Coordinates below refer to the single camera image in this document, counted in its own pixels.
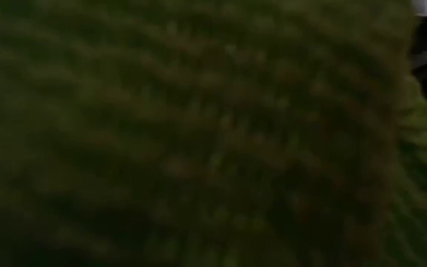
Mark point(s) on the green microfiber towel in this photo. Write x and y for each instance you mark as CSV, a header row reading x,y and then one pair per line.
x,y
198,130

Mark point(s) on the white ceiling unit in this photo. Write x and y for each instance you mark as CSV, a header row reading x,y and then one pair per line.
x,y
421,7

